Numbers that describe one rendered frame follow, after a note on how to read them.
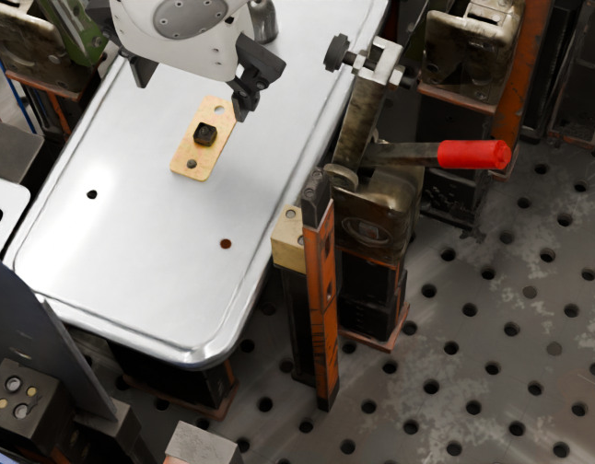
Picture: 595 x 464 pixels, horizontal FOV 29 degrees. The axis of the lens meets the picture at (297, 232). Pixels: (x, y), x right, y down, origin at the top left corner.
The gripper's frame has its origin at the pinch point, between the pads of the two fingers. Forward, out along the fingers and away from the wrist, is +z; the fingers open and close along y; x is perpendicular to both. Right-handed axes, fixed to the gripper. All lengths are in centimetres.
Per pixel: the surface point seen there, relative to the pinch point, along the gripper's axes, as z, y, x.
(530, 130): 38, -25, -28
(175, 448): -11.1, -14.4, 30.5
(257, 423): 38.7, -9.0, 15.9
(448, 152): -3.8, -22.1, 0.5
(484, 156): -5.4, -25.0, 0.8
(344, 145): -2.0, -14.1, 1.9
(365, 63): -11.7, -15.3, 0.2
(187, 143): 8.4, 1.4, 1.4
